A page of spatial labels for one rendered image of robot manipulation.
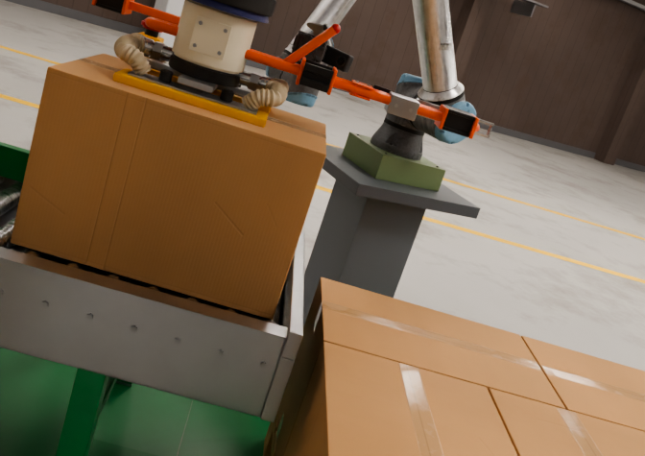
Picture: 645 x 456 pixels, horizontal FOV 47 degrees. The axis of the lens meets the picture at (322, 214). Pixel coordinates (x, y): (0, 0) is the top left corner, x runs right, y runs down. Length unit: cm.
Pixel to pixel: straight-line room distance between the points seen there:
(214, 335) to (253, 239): 23
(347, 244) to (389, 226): 16
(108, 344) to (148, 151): 41
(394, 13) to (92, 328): 1114
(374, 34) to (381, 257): 981
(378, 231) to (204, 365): 119
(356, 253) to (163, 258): 107
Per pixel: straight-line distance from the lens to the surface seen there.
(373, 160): 253
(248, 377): 157
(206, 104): 165
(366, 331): 182
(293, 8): 1168
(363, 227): 257
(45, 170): 169
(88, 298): 155
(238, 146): 158
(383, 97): 175
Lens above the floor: 124
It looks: 15 degrees down
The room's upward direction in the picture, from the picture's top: 18 degrees clockwise
